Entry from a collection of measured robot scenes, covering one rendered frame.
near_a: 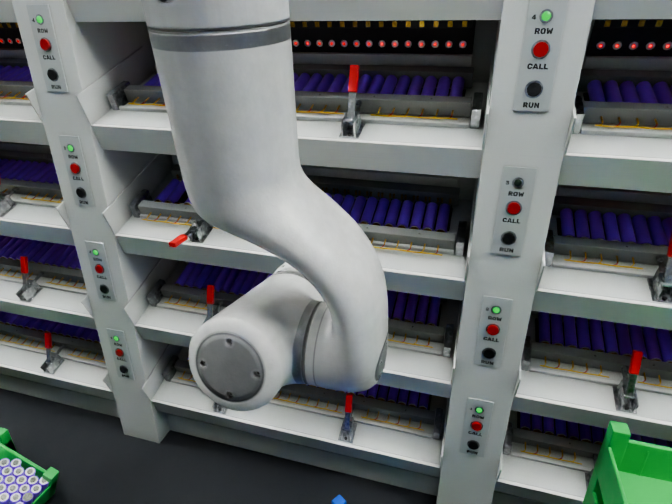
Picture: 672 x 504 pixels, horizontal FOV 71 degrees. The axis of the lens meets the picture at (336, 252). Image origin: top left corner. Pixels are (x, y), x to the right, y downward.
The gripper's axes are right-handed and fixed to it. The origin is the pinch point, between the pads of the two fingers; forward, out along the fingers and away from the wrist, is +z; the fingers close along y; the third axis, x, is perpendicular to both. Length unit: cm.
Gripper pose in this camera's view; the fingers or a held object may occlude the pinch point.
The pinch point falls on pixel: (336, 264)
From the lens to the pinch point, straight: 67.4
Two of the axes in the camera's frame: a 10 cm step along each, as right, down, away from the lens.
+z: 2.8, -2.4, 9.3
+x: 0.5, -9.6, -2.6
